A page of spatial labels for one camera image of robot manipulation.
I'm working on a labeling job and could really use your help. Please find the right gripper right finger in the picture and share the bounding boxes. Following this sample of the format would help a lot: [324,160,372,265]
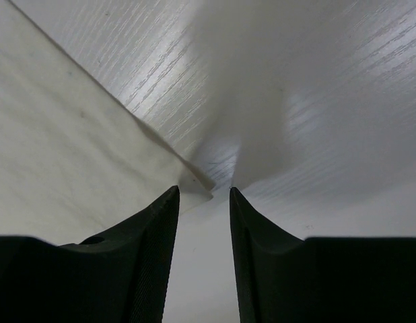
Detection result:
[230,188,416,322]

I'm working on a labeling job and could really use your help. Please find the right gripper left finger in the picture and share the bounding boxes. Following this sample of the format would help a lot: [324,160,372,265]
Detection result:
[0,186,180,322]

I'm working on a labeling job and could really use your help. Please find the white t shirt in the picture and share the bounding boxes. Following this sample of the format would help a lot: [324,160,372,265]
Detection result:
[0,1,211,244]

